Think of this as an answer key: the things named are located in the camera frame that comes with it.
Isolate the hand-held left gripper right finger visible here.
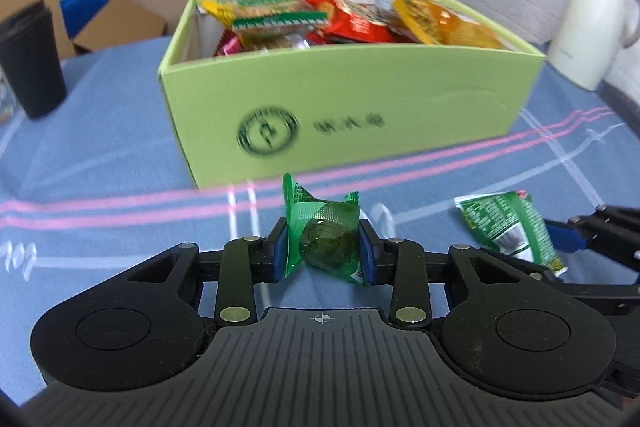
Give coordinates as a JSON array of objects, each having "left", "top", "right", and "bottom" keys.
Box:
[{"left": 357, "top": 219, "right": 543, "bottom": 330}]

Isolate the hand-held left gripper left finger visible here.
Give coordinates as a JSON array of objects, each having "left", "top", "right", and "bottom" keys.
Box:
[{"left": 127, "top": 217, "right": 291, "bottom": 328}]

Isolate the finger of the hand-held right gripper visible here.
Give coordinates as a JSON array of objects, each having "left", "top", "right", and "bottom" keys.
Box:
[
  {"left": 520, "top": 257, "right": 640, "bottom": 303},
  {"left": 545, "top": 204, "right": 640, "bottom": 258}
]

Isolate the green candy packet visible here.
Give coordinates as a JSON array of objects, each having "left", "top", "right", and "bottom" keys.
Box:
[{"left": 281, "top": 173, "right": 362, "bottom": 286}]

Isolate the green snack packet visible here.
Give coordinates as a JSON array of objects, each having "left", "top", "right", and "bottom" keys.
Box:
[{"left": 454, "top": 190, "right": 568, "bottom": 278}]

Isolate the green cardboard box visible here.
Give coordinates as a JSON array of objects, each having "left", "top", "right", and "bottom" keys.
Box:
[{"left": 156, "top": 0, "right": 547, "bottom": 190}]

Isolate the clear brown snack packet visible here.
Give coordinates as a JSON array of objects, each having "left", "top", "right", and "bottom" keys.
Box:
[{"left": 235, "top": 32, "right": 313, "bottom": 52}]

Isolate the dark red snack packet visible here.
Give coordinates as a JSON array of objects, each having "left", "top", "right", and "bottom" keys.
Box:
[{"left": 212, "top": 29, "right": 243, "bottom": 58}]

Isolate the clear cracker packet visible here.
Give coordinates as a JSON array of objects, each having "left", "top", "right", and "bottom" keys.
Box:
[{"left": 230, "top": 0, "right": 330, "bottom": 38}]

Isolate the small yellow snack packet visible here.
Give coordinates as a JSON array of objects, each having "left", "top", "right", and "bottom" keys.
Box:
[{"left": 200, "top": 0, "right": 236, "bottom": 25}]

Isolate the blue striped tablecloth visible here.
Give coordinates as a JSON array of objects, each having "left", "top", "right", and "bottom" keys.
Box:
[{"left": 0, "top": 37, "right": 640, "bottom": 408}]

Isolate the white thermos jug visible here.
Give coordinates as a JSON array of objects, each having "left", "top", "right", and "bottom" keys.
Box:
[{"left": 548, "top": 0, "right": 640, "bottom": 92}]

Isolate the black cup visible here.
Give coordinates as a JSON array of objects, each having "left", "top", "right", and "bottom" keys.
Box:
[{"left": 0, "top": 0, "right": 68, "bottom": 120}]

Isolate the blue chair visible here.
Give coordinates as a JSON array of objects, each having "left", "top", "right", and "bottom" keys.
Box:
[{"left": 60, "top": 0, "right": 111, "bottom": 40}]

